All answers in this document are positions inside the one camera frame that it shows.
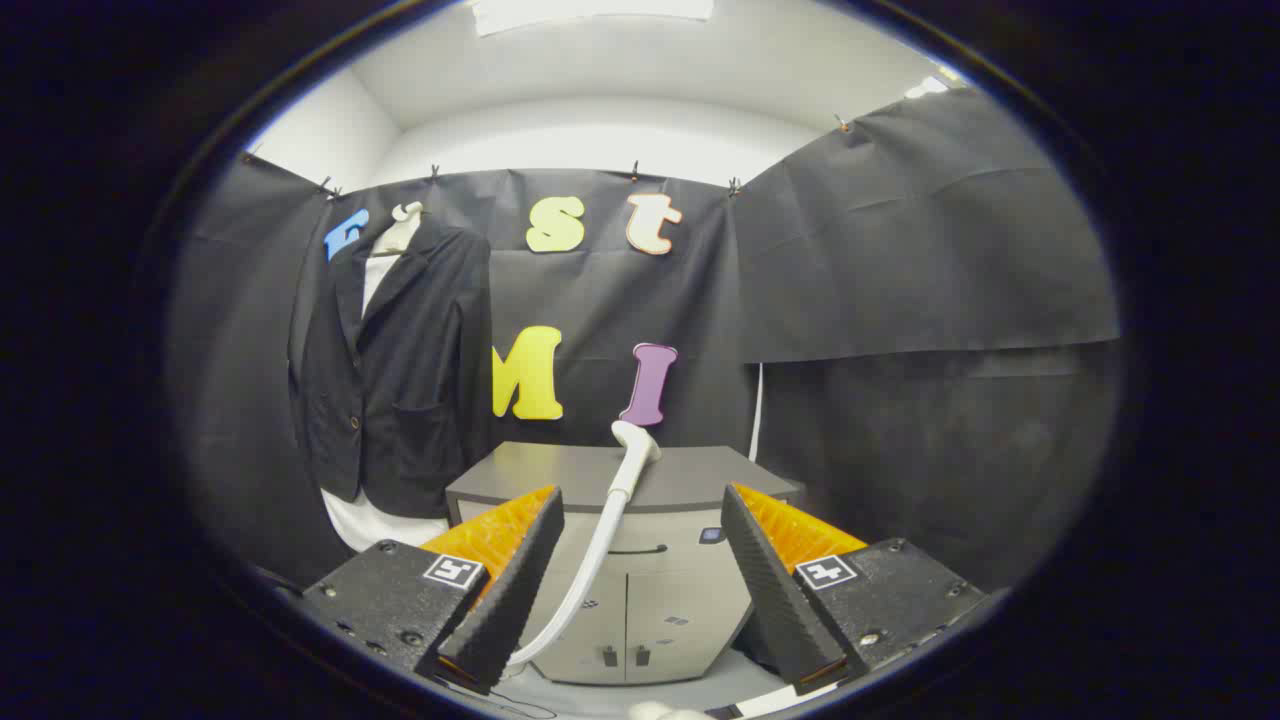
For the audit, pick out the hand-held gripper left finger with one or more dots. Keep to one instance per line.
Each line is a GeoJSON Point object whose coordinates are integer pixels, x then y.
{"type": "Point", "coordinates": [510, 600]}

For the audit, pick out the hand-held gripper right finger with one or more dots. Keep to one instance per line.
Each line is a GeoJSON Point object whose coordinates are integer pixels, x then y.
{"type": "Point", "coordinates": [775, 600]}

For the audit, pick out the white garment steamer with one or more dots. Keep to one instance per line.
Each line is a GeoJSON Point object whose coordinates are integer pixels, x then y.
{"type": "Point", "coordinates": [632, 465]}

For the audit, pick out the black suit jacket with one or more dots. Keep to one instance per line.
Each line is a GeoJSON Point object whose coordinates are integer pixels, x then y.
{"type": "Point", "coordinates": [410, 380]}

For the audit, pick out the grey cabinet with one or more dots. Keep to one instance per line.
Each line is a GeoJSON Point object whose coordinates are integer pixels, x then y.
{"type": "Point", "coordinates": [560, 470]}

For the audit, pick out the cream mannequin neck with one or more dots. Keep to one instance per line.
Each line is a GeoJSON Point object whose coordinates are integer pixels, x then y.
{"type": "Point", "coordinates": [398, 230]}

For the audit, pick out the row of small black clips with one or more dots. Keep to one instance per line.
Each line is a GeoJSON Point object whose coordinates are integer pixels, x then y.
{"type": "Point", "coordinates": [634, 171]}

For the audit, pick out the small ceiling light panel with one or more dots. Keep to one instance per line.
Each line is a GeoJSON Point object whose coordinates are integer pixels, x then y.
{"type": "Point", "coordinates": [930, 86]}

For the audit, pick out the large ceiling light panel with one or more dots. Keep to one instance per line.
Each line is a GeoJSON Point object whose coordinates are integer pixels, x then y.
{"type": "Point", "coordinates": [590, 12]}

